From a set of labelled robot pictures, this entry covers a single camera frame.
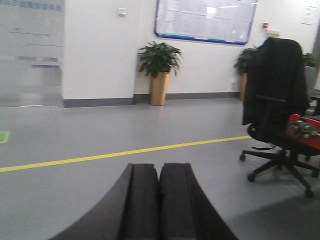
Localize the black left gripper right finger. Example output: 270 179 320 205
159 163 237 240

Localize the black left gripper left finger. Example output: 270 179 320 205
53 163 159 240

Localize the black office chair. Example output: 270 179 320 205
239 96 320 198

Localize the red metal device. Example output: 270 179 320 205
285 113 320 145

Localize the potted plant gold vase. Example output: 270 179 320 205
138 41 183 106

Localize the black jacket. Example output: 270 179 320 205
242 37 310 125

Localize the blue framed notice board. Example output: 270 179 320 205
154 0 258 46

